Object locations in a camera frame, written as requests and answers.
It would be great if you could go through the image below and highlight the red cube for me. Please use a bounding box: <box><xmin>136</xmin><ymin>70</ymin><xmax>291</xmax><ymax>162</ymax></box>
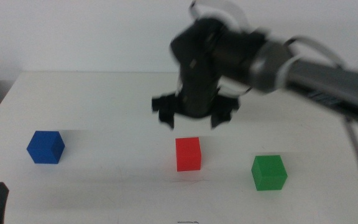
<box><xmin>175</xmin><ymin>136</ymin><xmax>203</xmax><ymax>172</ymax></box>

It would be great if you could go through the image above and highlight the green cube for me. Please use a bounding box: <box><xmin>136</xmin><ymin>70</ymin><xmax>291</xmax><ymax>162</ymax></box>
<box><xmin>250</xmin><ymin>154</ymin><xmax>288</xmax><ymax>192</ymax></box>

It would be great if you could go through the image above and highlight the blue cube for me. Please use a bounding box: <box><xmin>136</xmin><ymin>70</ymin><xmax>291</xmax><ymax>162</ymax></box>
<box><xmin>26</xmin><ymin>130</ymin><xmax>66</xmax><ymax>165</ymax></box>

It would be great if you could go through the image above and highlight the white zip tie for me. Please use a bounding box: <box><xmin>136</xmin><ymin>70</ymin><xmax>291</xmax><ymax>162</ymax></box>
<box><xmin>275</xmin><ymin>55</ymin><xmax>301</xmax><ymax>88</ymax></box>

